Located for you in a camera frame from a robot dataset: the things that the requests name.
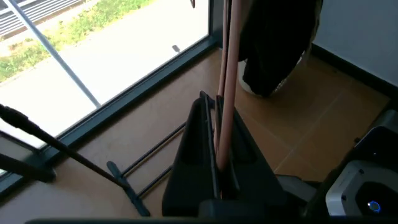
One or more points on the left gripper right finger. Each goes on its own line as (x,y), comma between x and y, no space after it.
(258,180)

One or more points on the black clothes rack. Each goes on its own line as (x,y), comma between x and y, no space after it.
(62,147)

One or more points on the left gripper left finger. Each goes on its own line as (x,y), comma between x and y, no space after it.
(192,180)

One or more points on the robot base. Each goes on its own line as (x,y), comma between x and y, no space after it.
(357,186)

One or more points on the white laundry basket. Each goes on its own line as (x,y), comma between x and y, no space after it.
(244,82)

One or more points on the window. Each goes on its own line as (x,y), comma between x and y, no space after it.
(140,91)

